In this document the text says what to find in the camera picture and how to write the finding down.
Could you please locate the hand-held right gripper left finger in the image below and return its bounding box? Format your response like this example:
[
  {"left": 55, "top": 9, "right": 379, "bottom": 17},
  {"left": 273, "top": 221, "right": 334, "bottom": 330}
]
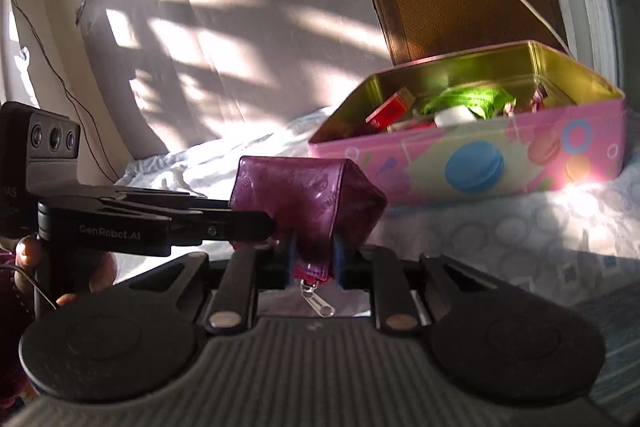
[{"left": 127, "top": 236, "right": 302, "bottom": 334}]

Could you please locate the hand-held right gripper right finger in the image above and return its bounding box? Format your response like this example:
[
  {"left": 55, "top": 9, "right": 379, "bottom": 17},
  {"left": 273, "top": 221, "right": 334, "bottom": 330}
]
[{"left": 333, "top": 234, "right": 507, "bottom": 334}]

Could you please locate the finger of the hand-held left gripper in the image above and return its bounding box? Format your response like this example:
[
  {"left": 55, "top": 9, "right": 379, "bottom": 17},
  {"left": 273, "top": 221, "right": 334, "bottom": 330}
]
[
  {"left": 79, "top": 184, "right": 232, "bottom": 212},
  {"left": 169, "top": 208, "right": 277, "bottom": 246}
]

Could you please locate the magenta glossy zipper pouch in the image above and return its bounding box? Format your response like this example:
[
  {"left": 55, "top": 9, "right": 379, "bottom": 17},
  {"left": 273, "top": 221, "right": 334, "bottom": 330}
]
[{"left": 228, "top": 155, "right": 389, "bottom": 319}]

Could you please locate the red cigarette box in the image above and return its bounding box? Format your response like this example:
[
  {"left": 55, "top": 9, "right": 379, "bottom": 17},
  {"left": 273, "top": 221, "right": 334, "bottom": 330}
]
[{"left": 365, "top": 87, "right": 417, "bottom": 130}]

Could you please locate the pink macaron print tin box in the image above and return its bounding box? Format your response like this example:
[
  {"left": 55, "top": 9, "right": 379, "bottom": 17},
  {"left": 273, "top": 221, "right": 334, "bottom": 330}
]
[{"left": 307, "top": 40, "right": 629, "bottom": 208}]

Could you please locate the small white plastic item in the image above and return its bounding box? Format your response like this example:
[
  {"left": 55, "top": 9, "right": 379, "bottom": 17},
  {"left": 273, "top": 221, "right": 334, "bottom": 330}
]
[{"left": 433, "top": 105, "right": 476, "bottom": 128}]

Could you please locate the green foil packet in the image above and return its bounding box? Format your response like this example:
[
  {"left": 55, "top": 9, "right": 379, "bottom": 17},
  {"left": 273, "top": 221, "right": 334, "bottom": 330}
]
[{"left": 418, "top": 85, "right": 517, "bottom": 120}]

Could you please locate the person's left hand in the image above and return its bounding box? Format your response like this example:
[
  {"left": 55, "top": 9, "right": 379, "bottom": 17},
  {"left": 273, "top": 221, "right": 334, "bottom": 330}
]
[{"left": 14, "top": 236, "right": 119, "bottom": 309}]

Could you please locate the patterned bed sheet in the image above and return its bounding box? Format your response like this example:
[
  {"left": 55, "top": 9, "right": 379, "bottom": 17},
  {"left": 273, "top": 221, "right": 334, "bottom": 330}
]
[{"left": 112, "top": 107, "right": 640, "bottom": 409}]

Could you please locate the grey cushion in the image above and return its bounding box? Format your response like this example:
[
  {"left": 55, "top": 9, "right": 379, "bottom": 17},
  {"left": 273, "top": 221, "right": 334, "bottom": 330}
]
[{"left": 75, "top": 0, "right": 397, "bottom": 161}]

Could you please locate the small colourful figure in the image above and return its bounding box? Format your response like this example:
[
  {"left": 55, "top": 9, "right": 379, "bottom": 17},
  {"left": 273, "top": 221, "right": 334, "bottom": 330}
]
[{"left": 529, "top": 84, "right": 552, "bottom": 111}]

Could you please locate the brown woven case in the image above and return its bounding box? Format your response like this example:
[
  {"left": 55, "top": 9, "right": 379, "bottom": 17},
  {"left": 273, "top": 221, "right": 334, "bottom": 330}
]
[{"left": 372, "top": 0, "right": 569, "bottom": 66}]

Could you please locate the thin black wall cable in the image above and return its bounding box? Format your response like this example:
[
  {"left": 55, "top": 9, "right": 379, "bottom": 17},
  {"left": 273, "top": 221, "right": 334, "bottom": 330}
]
[{"left": 9, "top": 0, "right": 117, "bottom": 184}]

